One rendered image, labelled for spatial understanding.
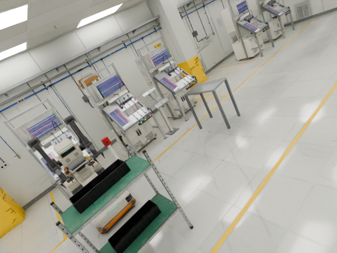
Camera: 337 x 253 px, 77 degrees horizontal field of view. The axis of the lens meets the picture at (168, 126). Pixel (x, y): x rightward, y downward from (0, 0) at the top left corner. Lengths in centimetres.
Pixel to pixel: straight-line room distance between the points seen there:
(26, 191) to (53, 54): 329
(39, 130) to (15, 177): 195
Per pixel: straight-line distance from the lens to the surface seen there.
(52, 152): 430
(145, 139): 481
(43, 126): 437
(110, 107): 459
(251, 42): 767
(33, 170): 603
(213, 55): 867
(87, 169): 306
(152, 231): 236
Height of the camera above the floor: 190
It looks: 21 degrees down
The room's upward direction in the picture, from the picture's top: 29 degrees counter-clockwise
